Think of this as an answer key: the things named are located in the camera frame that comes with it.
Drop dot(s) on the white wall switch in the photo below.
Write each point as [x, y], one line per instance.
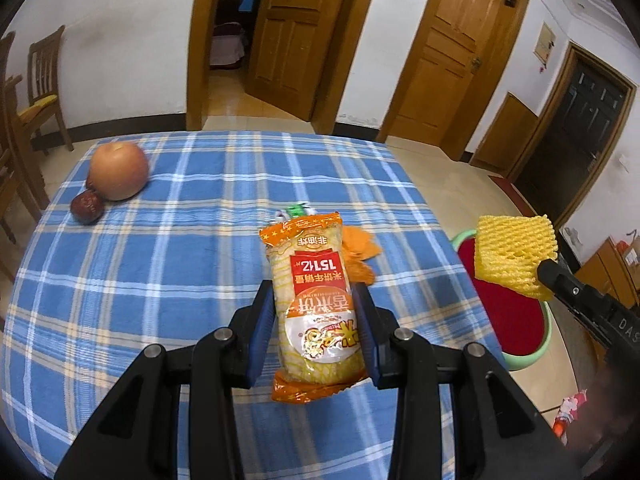
[624, 162]

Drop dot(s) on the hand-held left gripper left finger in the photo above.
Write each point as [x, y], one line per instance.
[260, 340]

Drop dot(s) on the open wooden door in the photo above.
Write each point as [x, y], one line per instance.
[295, 40]

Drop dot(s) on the dark entrance door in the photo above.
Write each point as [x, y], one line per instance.
[570, 135]

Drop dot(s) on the red door mat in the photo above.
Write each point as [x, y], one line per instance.
[515, 195]

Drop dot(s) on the closed wooden door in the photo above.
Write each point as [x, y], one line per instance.
[450, 60]

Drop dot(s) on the red jujube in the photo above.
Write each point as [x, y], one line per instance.
[86, 206]

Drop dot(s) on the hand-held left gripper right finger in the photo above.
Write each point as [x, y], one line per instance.
[367, 345]

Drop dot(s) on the wooden wall panel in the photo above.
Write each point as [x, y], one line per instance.
[505, 132]

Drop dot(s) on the tan wall board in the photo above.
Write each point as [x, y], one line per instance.
[544, 42]

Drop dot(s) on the orange snack packet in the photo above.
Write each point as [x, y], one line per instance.
[310, 300]

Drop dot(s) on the blue plaid tablecloth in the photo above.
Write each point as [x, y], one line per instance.
[175, 270]

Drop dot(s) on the red white packet on floor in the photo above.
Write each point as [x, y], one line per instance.
[567, 410]

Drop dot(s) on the wooden chair with yellow cushion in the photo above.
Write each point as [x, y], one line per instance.
[42, 60]

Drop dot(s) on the apple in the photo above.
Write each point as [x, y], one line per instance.
[119, 172]

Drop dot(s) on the wooden cabinet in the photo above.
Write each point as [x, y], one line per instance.
[610, 265]

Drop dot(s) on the red bin with green rim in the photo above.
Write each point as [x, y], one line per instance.
[510, 325]

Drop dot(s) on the small green wrapper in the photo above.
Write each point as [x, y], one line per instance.
[297, 210]

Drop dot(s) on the pink bed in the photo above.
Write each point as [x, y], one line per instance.
[227, 45]

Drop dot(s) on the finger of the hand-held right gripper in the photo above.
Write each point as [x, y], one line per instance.
[562, 280]

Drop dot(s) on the yellow foam fruit net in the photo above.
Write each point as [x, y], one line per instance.
[510, 250]

